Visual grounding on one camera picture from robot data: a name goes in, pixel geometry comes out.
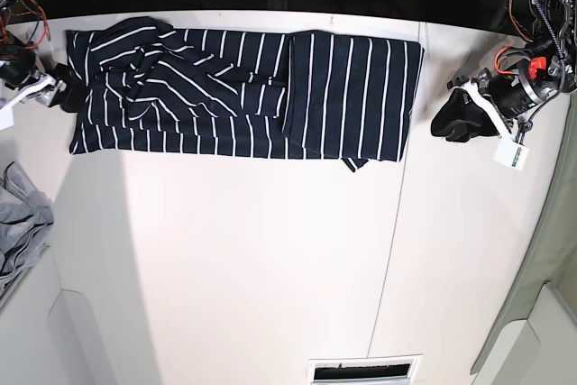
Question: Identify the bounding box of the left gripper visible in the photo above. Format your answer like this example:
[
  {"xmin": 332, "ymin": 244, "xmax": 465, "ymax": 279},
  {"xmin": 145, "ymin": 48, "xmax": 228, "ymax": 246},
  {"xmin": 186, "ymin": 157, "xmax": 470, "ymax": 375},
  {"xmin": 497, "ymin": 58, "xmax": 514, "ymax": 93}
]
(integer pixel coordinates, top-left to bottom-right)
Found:
[{"xmin": 430, "ymin": 58, "xmax": 562, "ymax": 141}]

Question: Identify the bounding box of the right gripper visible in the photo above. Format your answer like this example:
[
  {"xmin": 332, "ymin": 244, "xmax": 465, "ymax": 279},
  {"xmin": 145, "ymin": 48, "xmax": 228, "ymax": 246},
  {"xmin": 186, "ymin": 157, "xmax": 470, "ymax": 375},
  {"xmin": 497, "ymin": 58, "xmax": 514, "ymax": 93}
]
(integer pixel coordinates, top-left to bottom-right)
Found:
[{"xmin": 1, "ymin": 46, "xmax": 84, "ymax": 114}]

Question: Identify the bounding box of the navy white striped t-shirt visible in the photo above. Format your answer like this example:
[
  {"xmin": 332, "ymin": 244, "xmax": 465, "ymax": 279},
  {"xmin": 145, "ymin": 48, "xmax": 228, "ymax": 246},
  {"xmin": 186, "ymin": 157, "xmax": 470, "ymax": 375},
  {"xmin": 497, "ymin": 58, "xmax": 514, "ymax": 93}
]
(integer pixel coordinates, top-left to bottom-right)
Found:
[{"xmin": 66, "ymin": 17, "xmax": 425, "ymax": 171}]

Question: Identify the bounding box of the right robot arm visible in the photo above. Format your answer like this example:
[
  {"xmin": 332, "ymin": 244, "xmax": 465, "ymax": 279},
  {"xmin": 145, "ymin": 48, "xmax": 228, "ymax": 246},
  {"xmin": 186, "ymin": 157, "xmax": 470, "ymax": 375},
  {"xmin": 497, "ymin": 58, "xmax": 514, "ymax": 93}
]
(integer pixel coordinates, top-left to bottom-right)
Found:
[{"xmin": 1, "ymin": 0, "xmax": 82, "ymax": 115}]

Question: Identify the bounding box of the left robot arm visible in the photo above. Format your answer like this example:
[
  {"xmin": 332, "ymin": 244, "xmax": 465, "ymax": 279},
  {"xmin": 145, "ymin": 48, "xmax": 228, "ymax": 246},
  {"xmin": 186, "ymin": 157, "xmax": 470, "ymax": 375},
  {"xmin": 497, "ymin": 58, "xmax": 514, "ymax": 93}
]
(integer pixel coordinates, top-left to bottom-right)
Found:
[{"xmin": 430, "ymin": 0, "xmax": 576, "ymax": 144}]

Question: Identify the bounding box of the black round chair base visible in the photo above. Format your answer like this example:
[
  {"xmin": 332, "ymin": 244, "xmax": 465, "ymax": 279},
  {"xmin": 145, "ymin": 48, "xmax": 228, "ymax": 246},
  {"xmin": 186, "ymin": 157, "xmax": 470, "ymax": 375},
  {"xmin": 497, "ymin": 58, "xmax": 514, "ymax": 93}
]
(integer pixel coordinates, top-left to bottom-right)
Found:
[{"xmin": 417, "ymin": 0, "xmax": 481, "ymax": 27}]

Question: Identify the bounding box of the grey folded cloth pile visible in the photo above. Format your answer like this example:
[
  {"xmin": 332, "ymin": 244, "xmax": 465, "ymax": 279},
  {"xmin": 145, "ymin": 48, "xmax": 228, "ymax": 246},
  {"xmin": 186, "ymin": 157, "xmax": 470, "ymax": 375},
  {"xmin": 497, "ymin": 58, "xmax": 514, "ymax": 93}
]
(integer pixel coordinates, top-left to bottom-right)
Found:
[{"xmin": 1, "ymin": 161, "xmax": 54, "ymax": 288}]

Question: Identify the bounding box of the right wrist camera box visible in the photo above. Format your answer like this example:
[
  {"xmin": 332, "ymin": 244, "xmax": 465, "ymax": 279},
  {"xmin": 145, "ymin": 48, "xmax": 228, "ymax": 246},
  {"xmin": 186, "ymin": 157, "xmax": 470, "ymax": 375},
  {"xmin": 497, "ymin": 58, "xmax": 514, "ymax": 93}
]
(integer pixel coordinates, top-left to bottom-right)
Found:
[{"xmin": 0, "ymin": 73, "xmax": 62, "ymax": 132}]

